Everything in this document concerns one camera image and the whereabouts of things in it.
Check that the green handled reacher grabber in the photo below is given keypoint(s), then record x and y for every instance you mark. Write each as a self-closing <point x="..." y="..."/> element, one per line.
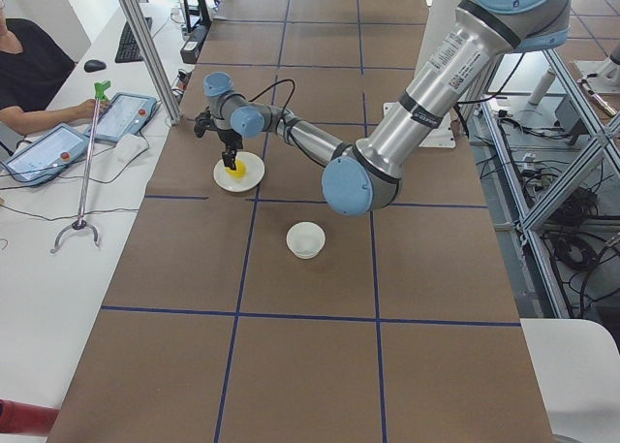
<point x="80" y="223"/>

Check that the white plate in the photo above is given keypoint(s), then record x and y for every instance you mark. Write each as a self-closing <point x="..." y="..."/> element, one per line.
<point x="249" y="173"/>

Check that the black computer mouse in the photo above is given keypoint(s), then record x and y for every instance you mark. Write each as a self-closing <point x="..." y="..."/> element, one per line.
<point x="94" y="65"/>

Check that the blue teach pendant far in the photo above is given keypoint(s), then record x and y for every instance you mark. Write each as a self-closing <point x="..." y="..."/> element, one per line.
<point x="126" y="114"/>

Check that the white bowl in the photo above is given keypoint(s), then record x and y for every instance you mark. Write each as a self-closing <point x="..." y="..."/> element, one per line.
<point x="305" y="239"/>

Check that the blue teach pendant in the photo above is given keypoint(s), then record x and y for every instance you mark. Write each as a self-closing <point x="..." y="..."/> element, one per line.
<point x="47" y="157"/>
<point x="126" y="114"/>

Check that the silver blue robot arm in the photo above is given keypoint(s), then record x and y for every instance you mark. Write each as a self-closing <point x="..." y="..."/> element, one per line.
<point x="366" y="175"/>

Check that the person in black shirt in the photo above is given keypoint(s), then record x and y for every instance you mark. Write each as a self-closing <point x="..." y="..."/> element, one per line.
<point x="33" y="69"/>

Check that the red cylinder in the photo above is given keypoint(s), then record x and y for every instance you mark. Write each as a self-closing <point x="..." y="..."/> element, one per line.
<point x="26" y="419"/>

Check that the blue teach pendant near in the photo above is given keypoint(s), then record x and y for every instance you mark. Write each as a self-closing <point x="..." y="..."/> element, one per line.
<point x="47" y="157"/>

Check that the white cloth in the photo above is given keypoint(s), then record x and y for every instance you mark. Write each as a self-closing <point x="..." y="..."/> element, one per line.
<point x="129" y="147"/>

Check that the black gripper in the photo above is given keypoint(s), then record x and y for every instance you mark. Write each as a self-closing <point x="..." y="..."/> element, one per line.
<point x="229" y="139"/>

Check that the yellow lemon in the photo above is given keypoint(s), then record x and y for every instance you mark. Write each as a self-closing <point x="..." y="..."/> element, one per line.
<point x="240" y="170"/>

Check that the black keyboard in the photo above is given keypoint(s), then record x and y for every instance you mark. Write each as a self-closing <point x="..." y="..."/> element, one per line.
<point x="128" y="50"/>

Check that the aluminium frame post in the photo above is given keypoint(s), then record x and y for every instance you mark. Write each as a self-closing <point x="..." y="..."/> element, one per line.
<point x="151" y="58"/>

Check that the black computer box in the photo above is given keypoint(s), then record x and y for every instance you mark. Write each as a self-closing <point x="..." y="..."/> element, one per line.
<point x="192" y="48"/>

